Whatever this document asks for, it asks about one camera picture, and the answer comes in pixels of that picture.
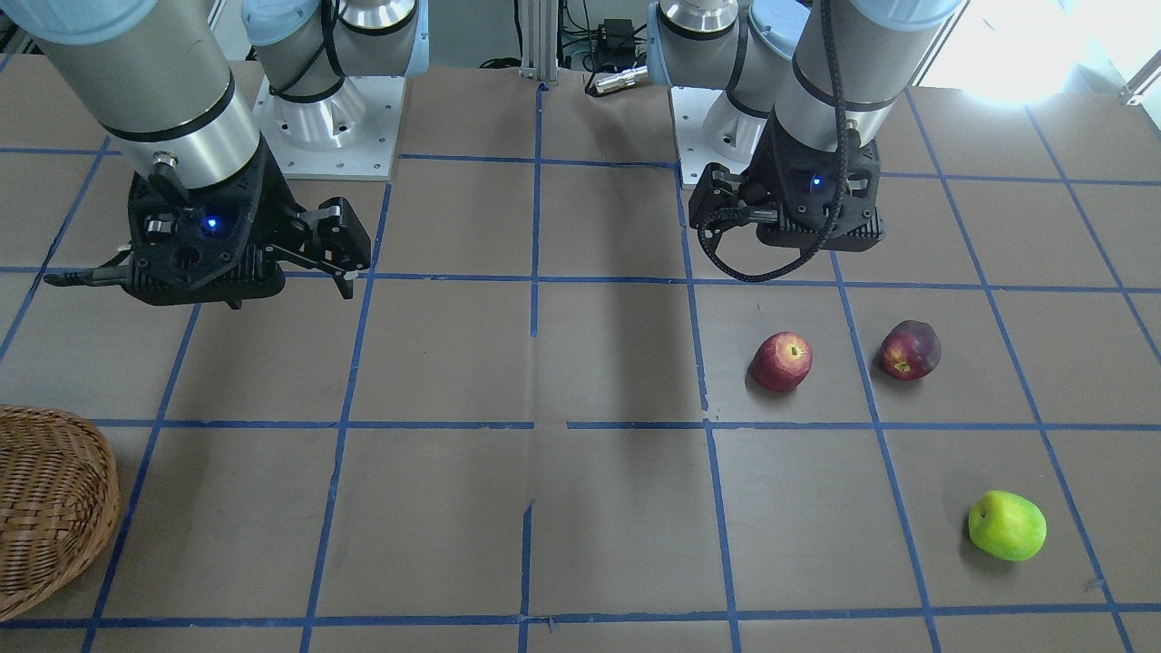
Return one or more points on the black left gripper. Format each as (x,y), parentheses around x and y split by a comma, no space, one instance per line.
(770,172)

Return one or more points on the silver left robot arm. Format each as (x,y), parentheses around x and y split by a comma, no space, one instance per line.
(823,77)

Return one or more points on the green apple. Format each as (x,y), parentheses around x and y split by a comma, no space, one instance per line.
(1007,526)

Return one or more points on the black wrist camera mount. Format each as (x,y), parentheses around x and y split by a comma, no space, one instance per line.
(801,182)
(222,243)

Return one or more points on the silver cylindrical metal connector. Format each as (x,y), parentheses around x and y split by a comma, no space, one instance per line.
(618,82)

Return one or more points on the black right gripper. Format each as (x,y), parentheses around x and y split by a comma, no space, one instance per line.
(276,201)

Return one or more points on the aluminium frame post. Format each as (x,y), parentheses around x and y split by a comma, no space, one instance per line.
(539,28)

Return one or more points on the woven wicker basket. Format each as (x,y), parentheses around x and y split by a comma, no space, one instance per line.
(60,500)

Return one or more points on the dark red apple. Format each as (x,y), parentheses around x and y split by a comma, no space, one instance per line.
(910,351)

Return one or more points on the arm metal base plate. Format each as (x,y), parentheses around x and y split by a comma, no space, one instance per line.
(709,129)
(349,136)

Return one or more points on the black power adapter box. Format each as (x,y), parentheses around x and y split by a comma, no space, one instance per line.
(615,45)

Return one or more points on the bright red apple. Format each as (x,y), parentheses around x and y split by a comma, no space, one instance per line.
(782,362)

